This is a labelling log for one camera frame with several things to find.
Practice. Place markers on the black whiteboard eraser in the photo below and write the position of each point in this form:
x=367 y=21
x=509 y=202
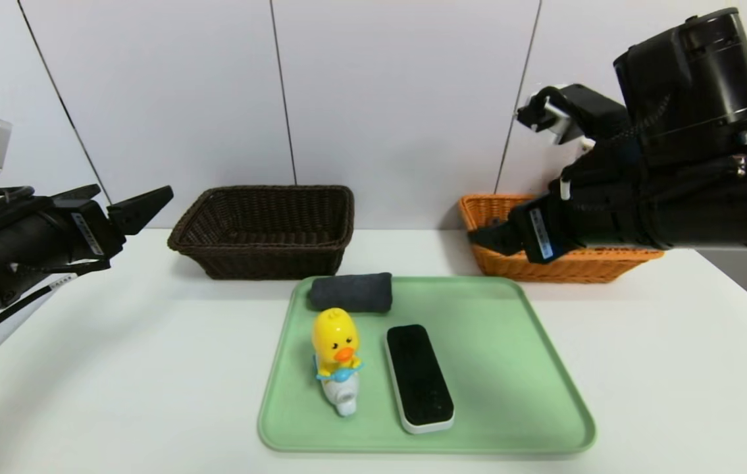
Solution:
x=418 y=375

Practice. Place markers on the dark grey rolled towel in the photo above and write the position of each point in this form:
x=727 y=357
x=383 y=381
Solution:
x=350 y=293

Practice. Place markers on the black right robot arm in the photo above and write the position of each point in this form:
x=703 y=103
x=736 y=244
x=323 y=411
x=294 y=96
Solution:
x=709 y=99

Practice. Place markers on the orange wicker basket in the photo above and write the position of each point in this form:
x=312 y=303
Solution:
x=577 y=268

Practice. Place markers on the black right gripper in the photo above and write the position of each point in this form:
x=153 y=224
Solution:
x=540 y=234

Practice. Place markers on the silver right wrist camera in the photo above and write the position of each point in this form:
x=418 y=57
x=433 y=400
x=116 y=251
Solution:
x=561 y=118

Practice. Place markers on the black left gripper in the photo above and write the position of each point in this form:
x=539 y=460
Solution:
x=89 y=228

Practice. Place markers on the yellow duck toy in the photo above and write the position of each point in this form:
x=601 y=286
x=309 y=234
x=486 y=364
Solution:
x=335 y=336

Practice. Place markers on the dark brown wicker basket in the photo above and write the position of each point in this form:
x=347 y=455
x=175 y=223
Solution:
x=261 y=263

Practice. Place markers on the light green plastic tray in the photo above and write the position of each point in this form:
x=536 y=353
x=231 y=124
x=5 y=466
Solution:
x=511 y=395

